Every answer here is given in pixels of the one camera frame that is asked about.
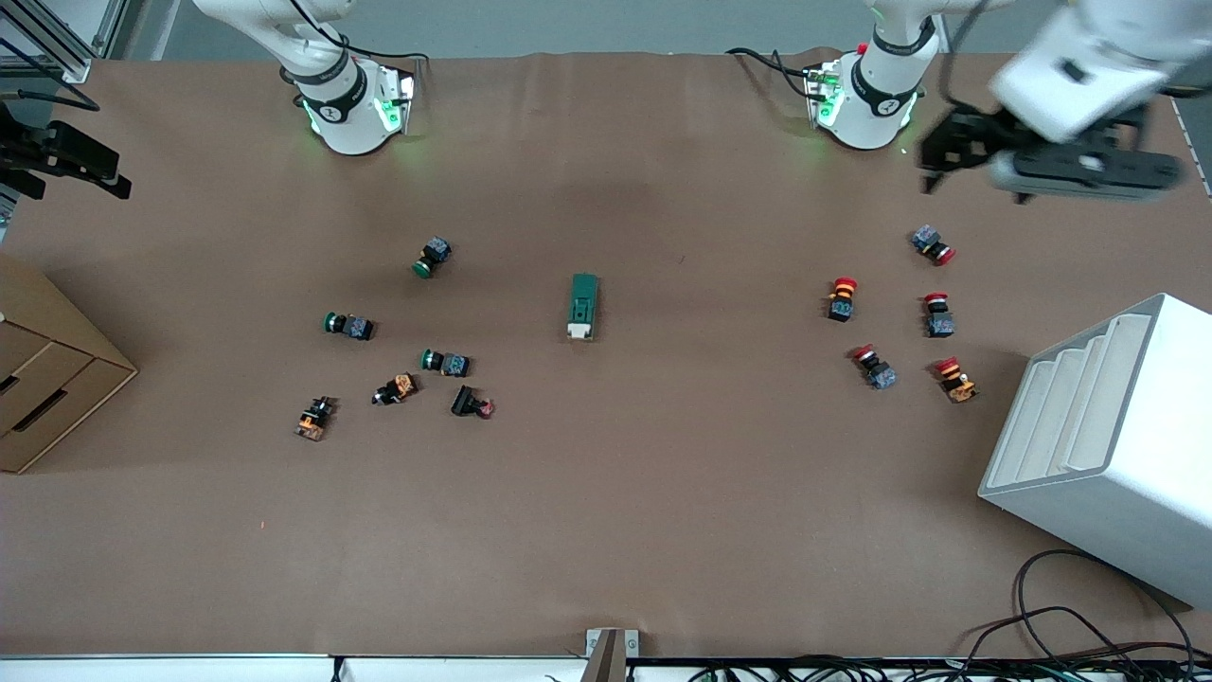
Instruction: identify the metal table edge bracket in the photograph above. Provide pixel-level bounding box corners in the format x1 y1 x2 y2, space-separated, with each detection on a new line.
584 628 640 682

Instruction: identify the black switch with red lens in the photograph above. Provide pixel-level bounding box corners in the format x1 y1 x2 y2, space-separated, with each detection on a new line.
450 384 496 421

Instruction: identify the aluminium frame profile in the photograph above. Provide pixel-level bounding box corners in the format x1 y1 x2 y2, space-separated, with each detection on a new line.
0 0 129 83

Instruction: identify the black arm base cable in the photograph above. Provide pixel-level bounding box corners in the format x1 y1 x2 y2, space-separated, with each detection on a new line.
725 45 817 96

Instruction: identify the black looped cable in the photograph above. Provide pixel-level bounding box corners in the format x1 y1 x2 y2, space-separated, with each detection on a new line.
1013 549 1196 664

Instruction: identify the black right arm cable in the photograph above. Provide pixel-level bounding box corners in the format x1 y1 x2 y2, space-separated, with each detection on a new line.
0 87 100 113

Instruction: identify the black cable bundle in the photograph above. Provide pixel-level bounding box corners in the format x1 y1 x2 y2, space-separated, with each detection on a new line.
691 654 1212 682

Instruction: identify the silver table edge rail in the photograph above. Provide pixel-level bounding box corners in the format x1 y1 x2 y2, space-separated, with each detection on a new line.
0 653 588 682

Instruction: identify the white stepped storage rack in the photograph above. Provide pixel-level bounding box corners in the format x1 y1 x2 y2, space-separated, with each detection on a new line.
978 292 1212 609

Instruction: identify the brown cardboard box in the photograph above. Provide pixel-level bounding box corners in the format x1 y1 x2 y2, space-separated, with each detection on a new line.
0 251 138 475

